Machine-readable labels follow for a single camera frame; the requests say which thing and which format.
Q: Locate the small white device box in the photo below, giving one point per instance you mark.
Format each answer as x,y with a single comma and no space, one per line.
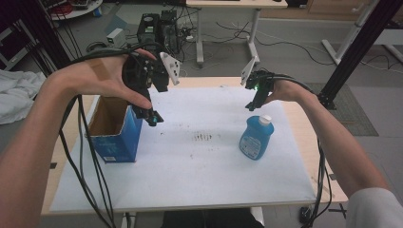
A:
115,37

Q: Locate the black frame post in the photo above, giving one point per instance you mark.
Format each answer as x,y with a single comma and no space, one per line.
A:
41,34

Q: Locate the white-legged wooden desk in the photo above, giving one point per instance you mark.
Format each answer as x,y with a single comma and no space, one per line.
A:
228,3

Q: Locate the small black floor device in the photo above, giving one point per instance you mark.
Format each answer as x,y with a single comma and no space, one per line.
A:
305,215

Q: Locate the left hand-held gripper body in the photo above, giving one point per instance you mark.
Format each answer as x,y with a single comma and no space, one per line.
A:
142,71

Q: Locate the white paper sheet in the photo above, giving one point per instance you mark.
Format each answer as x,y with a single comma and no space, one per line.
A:
196,171

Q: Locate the blue cardboard box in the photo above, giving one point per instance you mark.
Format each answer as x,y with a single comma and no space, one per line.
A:
118,142

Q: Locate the round white table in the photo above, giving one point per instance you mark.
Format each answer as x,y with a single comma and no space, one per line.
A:
79,11

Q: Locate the person's dark pants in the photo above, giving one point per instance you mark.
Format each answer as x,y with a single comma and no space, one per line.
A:
209,220

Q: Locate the person's right hand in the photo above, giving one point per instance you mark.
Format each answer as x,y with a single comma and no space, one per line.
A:
288,91

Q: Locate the white table leg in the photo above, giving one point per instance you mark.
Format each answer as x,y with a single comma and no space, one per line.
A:
258,215

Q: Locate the grey floor mat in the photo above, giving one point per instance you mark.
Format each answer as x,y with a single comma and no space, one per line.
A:
355,114

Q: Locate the black computer tower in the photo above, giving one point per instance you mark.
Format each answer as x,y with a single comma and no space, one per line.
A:
148,31
169,31

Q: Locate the grey cabinet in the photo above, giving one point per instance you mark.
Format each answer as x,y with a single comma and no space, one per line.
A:
12,47

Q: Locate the black aluminium post with foot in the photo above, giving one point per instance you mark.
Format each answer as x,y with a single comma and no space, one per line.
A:
358,47

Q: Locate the blue bottle with white cap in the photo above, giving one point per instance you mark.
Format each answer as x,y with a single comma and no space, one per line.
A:
256,139

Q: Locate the person's white sleeve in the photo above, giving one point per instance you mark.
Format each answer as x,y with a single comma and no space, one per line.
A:
377,210

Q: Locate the black tape piece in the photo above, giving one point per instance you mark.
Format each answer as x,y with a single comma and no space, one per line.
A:
53,165
332,177

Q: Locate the white metal stand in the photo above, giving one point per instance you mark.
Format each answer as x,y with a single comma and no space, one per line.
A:
348,34

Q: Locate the white crumpled cloth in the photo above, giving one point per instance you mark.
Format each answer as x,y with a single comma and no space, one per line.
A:
17,95

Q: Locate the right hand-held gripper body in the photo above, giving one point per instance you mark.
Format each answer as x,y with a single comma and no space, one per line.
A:
263,80

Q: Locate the person's left hand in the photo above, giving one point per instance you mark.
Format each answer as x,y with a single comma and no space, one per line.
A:
95,77

